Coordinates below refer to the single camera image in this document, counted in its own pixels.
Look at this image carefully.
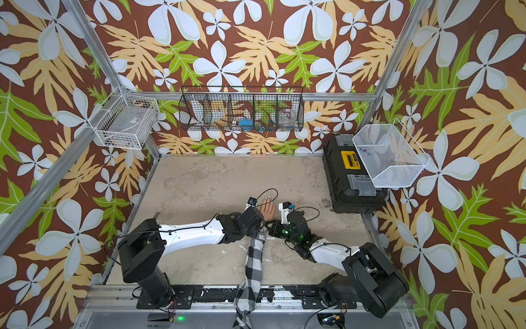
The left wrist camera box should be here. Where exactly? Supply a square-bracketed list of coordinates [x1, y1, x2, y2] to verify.
[245, 197, 258, 209]

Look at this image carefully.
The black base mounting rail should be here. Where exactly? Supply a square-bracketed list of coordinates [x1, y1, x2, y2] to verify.
[132, 285, 340, 311]

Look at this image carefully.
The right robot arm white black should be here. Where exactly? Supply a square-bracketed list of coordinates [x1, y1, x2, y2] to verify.
[265, 208, 410, 318]

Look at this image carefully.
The aluminium frame beam left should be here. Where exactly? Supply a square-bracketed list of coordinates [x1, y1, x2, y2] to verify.
[1, 127, 97, 254]

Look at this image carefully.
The black wire basket with compartments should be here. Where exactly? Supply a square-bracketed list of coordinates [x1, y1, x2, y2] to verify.
[176, 86, 305, 132]

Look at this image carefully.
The white mesh basket right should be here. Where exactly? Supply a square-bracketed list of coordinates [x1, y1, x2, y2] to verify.
[353, 119, 431, 189]

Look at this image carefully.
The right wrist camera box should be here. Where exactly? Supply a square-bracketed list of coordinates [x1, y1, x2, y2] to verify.
[278, 202, 295, 224]

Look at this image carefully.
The white wire basket left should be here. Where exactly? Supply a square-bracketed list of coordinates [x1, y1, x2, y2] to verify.
[90, 87, 160, 150]

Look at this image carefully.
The aluminium frame rail back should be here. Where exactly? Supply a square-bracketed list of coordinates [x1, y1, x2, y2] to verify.
[122, 90, 377, 103]

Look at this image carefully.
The mannequin hand with long nails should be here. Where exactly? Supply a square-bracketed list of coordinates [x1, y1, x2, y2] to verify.
[258, 197, 275, 222]

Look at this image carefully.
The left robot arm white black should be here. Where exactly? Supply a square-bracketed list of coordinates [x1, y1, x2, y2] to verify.
[116, 206, 264, 309]

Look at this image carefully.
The checkered black white sleeve forearm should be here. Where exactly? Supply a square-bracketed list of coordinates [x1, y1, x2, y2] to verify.
[233, 230, 267, 328]

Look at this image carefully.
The aluminium frame post back right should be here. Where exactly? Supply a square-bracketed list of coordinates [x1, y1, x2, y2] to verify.
[357, 0, 433, 131]

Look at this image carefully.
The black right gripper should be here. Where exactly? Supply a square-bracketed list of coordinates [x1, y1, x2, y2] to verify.
[262, 219, 301, 245]

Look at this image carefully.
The black yellow tool case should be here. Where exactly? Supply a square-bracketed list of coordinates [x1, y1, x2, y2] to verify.
[323, 134, 389, 215]

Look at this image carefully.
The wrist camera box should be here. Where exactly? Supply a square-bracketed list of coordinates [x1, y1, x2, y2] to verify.
[278, 202, 295, 224]
[245, 197, 258, 209]

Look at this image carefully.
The aluminium frame post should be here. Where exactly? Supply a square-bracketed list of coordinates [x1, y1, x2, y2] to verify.
[63, 1, 161, 160]
[357, 0, 433, 131]

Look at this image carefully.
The aluminium frame post back left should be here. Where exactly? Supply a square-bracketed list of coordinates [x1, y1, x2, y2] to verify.
[63, 1, 161, 160]

